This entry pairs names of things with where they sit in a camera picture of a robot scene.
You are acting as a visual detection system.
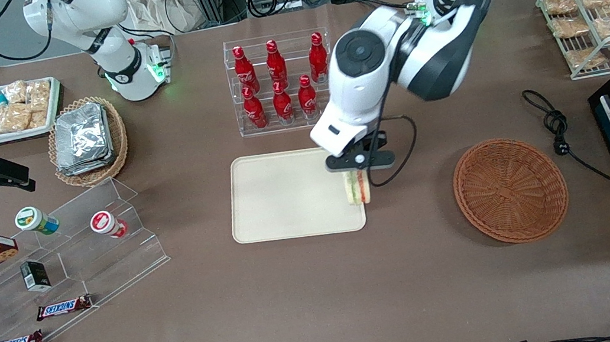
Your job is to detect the triangle sandwich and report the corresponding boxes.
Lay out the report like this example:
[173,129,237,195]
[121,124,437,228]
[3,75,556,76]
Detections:
[343,168,374,208]

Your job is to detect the cream plastic serving tray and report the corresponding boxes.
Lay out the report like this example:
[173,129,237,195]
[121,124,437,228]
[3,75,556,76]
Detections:
[222,140,369,248]

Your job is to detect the oval light wicker basket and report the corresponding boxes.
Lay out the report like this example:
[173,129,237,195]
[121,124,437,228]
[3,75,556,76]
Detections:
[41,92,134,192]

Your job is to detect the round brown wicker basket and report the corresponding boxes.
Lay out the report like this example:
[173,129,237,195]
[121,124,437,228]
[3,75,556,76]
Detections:
[448,129,575,251]

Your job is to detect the red cola bottle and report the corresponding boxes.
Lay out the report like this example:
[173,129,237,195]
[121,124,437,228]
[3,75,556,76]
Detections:
[304,31,332,85]
[296,73,322,120]
[271,80,296,125]
[240,84,269,131]
[231,44,261,96]
[263,38,290,90]

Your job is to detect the green-lid yogurt cup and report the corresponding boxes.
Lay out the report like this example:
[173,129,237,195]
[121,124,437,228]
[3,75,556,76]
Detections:
[12,203,61,239]

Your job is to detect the stack of foil containers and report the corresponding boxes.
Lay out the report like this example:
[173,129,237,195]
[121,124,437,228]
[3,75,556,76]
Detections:
[48,100,118,178]

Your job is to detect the clear acrylic bottle rack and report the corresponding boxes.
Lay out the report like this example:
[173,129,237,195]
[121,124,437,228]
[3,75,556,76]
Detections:
[221,26,342,139]

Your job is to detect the small black box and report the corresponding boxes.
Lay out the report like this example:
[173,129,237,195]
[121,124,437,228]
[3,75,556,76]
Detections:
[19,258,53,295]

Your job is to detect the red-lid yogurt cup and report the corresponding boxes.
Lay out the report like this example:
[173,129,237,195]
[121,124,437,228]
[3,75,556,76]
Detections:
[88,207,130,243]

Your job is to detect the clear acrylic step shelf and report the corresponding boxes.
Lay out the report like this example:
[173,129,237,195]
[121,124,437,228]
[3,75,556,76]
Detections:
[0,170,182,342]

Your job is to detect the white cloth bag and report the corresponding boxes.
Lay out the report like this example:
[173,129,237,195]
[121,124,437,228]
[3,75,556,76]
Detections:
[122,0,205,41]

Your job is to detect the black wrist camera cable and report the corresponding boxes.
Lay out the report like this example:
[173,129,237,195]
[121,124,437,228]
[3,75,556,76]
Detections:
[361,113,425,189]

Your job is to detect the black power cable with plug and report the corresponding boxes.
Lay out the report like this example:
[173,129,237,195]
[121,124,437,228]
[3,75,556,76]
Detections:
[521,78,610,201]

